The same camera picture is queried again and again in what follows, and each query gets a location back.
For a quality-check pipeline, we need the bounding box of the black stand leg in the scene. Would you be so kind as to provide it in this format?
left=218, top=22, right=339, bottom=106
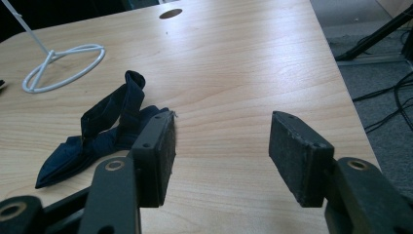
left=334, top=4, right=413, bottom=62

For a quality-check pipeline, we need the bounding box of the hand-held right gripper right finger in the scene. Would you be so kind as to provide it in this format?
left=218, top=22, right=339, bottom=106
left=268, top=110, right=413, bottom=234

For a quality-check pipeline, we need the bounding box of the black cable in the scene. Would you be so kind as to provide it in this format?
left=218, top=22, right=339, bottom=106
left=363, top=73, right=413, bottom=135
left=352, top=71, right=413, bottom=103

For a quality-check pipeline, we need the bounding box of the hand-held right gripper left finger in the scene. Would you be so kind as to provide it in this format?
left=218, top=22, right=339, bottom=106
left=77, top=110, right=177, bottom=234

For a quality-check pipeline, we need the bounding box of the white wire stand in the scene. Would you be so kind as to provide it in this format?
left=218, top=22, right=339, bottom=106
left=1, top=0, right=107, bottom=95

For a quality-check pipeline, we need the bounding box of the dark blue bow tie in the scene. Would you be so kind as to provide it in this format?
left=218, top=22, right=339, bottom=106
left=34, top=69, right=170, bottom=189

